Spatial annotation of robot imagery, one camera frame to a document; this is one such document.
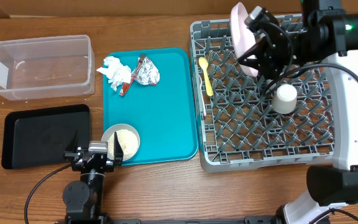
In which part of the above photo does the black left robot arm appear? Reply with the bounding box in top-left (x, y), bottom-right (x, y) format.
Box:
top-left (62, 134), bottom-right (124, 224)

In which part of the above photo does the black plastic tray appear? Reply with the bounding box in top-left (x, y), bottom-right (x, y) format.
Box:
top-left (1, 104), bottom-right (91, 169)

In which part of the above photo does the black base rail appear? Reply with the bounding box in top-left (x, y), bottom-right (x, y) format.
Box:
top-left (56, 215), bottom-right (282, 224)

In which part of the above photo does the yellow plastic spoon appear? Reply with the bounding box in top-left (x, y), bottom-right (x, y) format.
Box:
top-left (198, 57), bottom-right (213, 96)

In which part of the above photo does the clear plastic bin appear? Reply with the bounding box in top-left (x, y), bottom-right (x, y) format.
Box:
top-left (0, 35), bottom-right (95, 101)

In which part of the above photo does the pink plastic utensil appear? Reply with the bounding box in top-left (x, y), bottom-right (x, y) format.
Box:
top-left (198, 75), bottom-right (207, 118)

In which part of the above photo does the white paper cup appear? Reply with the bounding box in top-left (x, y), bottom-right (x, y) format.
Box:
top-left (272, 84), bottom-right (298, 114)

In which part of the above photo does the crumpled white napkin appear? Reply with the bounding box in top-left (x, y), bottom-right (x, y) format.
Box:
top-left (96, 56), bottom-right (132, 91)

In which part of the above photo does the teal serving tray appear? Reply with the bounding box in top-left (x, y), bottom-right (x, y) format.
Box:
top-left (103, 48), bottom-right (198, 166)

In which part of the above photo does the crumpled foil wrapper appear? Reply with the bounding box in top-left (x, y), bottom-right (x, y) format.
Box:
top-left (133, 54), bottom-right (160, 86)

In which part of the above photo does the gray bowl of grains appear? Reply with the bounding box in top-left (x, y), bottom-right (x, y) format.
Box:
top-left (101, 124), bottom-right (140, 161)

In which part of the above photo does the gray dishwasher rack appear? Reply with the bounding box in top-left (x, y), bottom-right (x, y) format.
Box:
top-left (190, 19), bottom-right (334, 172)

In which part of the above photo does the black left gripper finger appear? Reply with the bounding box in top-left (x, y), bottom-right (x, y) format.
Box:
top-left (113, 132), bottom-right (124, 157)
top-left (65, 130), bottom-right (78, 152)

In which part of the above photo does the red sauce packet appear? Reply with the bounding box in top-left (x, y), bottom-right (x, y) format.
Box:
top-left (119, 74), bottom-right (135, 96)

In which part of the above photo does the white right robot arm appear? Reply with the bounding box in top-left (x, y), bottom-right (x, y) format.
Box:
top-left (230, 0), bottom-right (358, 223)

